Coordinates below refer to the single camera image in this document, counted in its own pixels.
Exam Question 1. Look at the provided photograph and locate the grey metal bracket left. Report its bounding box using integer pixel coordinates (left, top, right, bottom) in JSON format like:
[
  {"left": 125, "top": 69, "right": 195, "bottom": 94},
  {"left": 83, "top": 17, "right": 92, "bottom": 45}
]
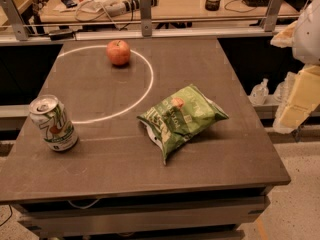
[{"left": 0, "top": 0, "right": 29, "bottom": 41}]

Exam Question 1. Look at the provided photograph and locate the clear sanitizer bottle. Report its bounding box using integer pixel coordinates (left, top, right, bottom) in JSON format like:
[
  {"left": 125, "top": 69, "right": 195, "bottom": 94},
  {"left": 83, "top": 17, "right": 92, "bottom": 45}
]
[
  {"left": 273, "top": 72, "right": 296, "bottom": 102},
  {"left": 249, "top": 78, "right": 269, "bottom": 105}
]

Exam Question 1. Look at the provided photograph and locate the red apple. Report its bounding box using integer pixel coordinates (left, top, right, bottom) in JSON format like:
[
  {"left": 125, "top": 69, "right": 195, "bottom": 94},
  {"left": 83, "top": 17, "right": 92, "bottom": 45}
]
[{"left": 106, "top": 40, "right": 131, "bottom": 66}]

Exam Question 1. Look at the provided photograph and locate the white 7up soda can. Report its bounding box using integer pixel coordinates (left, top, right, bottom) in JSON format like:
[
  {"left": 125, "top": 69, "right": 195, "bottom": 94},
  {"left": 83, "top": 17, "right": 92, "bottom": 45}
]
[{"left": 29, "top": 95, "right": 78, "bottom": 152}]

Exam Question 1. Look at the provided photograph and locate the grey metal bracket right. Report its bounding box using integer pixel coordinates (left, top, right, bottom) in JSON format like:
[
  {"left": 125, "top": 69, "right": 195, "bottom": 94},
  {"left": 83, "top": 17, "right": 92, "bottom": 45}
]
[{"left": 261, "top": 0, "right": 283, "bottom": 32}]

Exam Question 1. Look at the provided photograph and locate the grey cylindrical device on desk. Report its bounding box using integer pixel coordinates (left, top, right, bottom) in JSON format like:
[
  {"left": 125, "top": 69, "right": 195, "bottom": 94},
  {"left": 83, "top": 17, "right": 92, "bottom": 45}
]
[{"left": 103, "top": 0, "right": 158, "bottom": 18}]

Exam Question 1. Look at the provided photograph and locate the black mesh pen cup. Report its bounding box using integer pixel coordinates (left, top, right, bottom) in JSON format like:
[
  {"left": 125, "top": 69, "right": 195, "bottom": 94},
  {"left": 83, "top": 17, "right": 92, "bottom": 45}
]
[{"left": 205, "top": 0, "right": 221, "bottom": 11}]

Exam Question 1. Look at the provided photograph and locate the green jalapeno chip bag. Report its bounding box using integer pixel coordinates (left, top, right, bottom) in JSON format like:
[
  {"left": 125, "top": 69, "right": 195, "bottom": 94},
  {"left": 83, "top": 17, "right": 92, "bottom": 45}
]
[{"left": 138, "top": 84, "right": 229, "bottom": 163}]

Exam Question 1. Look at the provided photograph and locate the grey metal bracket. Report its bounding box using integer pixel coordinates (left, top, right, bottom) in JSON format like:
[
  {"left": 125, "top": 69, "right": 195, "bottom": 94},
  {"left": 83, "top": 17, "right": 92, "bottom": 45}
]
[
  {"left": 140, "top": 0, "right": 152, "bottom": 37},
  {"left": 0, "top": 0, "right": 29, "bottom": 41},
  {"left": 261, "top": 0, "right": 283, "bottom": 32}
]

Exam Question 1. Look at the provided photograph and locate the clear sanitizer bottle left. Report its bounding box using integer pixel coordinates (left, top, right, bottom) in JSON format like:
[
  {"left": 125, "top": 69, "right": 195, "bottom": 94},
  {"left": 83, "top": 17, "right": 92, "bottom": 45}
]
[{"left": 249, "top": 78, "right": 269, "bottom": 105}]

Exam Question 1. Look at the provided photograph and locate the white cable under table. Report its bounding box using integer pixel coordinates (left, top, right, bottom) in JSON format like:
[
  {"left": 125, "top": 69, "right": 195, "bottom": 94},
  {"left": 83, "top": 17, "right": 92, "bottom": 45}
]
[{"left": 67, "top": 198, "right": 101, "bottom": 210}]

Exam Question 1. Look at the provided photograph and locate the grey metal bracket centre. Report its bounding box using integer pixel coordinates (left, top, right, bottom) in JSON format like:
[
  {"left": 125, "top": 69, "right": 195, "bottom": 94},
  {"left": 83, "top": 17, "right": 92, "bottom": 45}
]
[{"left": 140, "top": 0, "right": 152, "bottom": 37}]

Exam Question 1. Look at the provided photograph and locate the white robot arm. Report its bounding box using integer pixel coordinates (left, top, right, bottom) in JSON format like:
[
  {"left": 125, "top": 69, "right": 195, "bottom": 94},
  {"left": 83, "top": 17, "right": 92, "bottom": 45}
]
[{"left": 271, "top": 0, "right": 320, "bottom": 134}]

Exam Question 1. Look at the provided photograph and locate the black box on rail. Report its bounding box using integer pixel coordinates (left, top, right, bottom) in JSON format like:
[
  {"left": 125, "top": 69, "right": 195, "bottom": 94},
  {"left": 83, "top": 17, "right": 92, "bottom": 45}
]
[{"left": 49, "top": 29, "right": 74, "bottom": 40}]

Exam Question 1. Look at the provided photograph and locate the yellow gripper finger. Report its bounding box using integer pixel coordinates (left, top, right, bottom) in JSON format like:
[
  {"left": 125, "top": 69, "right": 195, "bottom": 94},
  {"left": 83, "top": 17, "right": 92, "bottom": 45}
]
[
  {"left": 270, "top": 21, "right": 297, "bottom": 48},
  {"left": 273, "top": 65, "right": 320, "bottom": 134}
]

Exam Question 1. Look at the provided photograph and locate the clear sanitizer bottle right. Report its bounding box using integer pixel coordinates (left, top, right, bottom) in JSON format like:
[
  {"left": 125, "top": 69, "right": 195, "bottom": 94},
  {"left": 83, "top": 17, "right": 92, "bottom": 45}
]
[{"left": 273, "top": 72, "right": 296, "bottom": 102}]

